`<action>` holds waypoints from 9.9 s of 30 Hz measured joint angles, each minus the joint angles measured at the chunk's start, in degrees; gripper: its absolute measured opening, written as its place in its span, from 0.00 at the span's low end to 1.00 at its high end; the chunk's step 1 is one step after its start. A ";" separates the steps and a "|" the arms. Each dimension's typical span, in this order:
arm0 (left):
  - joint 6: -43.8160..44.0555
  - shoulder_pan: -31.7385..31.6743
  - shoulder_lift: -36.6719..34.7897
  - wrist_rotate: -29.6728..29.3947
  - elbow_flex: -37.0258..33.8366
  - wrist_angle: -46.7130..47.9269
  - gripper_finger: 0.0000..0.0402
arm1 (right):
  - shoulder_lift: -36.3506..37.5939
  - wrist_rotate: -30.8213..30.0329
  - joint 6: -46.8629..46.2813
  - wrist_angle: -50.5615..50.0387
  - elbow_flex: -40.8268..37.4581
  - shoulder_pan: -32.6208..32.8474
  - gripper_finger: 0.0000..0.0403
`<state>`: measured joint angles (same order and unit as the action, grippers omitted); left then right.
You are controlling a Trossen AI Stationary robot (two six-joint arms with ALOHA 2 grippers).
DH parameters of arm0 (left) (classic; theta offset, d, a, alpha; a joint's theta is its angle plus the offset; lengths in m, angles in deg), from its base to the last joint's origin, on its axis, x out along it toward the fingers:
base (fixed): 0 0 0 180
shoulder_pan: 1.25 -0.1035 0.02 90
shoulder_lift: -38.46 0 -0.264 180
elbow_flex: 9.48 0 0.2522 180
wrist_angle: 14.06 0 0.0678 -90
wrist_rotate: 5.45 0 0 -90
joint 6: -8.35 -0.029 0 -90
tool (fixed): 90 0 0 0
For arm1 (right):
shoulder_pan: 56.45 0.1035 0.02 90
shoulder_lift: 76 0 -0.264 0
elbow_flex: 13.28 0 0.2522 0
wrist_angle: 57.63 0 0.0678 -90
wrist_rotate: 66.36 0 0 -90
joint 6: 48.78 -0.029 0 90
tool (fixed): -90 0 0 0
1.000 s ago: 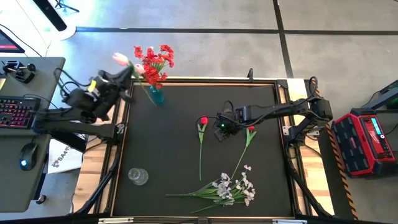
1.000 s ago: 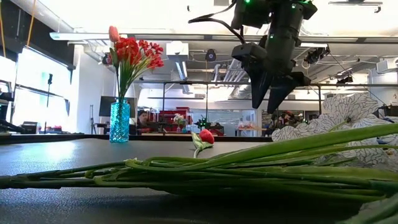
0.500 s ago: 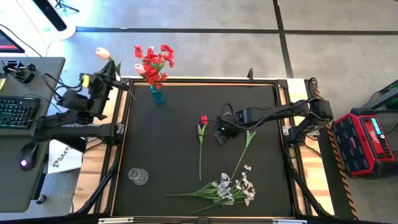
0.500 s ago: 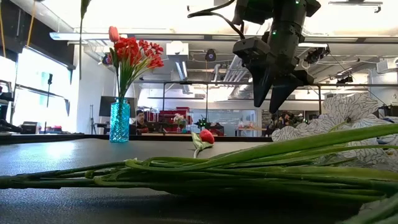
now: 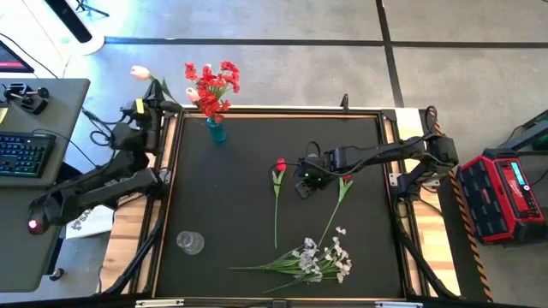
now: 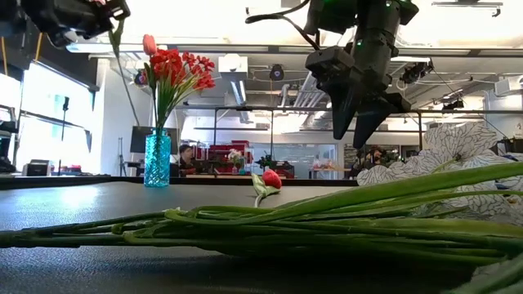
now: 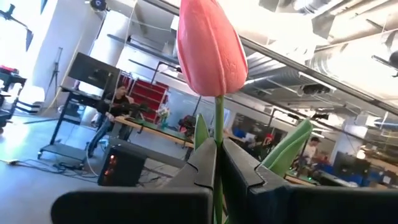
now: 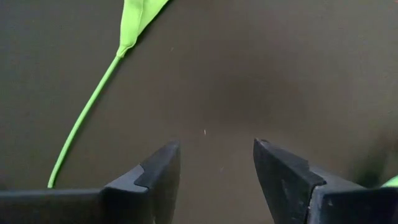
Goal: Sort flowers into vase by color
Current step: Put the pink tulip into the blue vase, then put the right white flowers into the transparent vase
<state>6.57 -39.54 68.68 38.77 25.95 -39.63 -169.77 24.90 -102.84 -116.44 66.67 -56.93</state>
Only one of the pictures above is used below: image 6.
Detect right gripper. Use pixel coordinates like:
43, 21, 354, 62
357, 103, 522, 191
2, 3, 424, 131
304, 38, 413, 150

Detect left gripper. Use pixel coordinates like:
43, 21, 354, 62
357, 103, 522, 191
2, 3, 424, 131
20, 0, 132, 47

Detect red artificial flower bunch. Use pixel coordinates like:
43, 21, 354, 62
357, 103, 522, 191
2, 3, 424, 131
143, 47, 217, 134

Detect red artificial tulip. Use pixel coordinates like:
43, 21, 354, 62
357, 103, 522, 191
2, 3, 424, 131
250, 168, 284, 208

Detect small vase with flowers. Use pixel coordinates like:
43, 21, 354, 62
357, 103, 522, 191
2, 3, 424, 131
227, 148, 247, 176

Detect blue textured glass vase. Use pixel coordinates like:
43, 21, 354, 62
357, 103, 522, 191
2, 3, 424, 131
143, 129, 172, 189

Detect person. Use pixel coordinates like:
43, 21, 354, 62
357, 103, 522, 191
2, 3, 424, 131
359, 145, 389, 177
178, 144, 198, 177

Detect black ceiling spotlight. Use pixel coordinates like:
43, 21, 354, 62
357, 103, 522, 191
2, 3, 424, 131
400, 60, 434, 85

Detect black light stand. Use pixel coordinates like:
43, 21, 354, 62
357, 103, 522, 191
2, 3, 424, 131
60, 96, 70, 176

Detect white ceiling box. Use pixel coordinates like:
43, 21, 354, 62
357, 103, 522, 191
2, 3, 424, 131
217, 54, 249, 74

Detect black background monitor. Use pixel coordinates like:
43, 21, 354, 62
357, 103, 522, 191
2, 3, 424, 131
129, 126, 180, 155

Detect red tool cases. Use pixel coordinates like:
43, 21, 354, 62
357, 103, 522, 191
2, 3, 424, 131
194, 140, 251, 163

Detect grey printer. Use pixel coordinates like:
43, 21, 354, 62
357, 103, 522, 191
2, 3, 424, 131
21, 158, 53, 177

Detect black table mat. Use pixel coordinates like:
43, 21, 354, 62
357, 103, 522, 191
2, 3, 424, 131
0, 181, 523, 294

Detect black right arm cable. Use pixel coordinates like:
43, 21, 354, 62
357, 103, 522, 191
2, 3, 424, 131
244, 0, 324, 52

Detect black aluminium table frame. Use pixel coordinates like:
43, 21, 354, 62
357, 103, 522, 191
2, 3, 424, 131
0, 174, 359, 191

